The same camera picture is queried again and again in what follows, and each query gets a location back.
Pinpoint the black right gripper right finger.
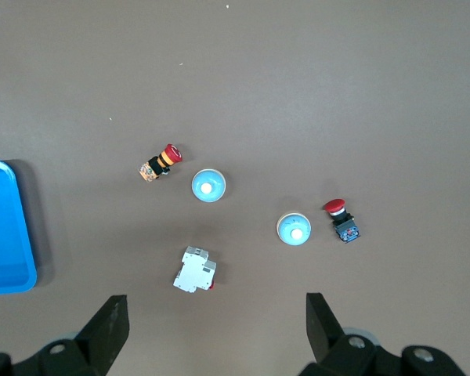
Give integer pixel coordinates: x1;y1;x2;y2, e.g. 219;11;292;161
305;292;346;364

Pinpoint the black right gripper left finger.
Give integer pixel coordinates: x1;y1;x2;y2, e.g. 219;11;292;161
77;294;130;376

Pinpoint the blue service bell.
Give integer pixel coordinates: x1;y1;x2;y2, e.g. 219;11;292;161
190;168;227;204
276;211;312;248

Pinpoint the blue plastic tray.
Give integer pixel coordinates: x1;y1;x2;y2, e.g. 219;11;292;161
0;159;38;297

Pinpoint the white circuit breaker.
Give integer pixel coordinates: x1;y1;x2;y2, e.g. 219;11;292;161
172;245;218;293

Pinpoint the red mushroom push button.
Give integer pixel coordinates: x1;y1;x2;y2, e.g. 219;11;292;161
323;198;363;244

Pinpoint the red yellow emergency stop button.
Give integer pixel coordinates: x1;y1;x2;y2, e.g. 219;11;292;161
137;143;184;183

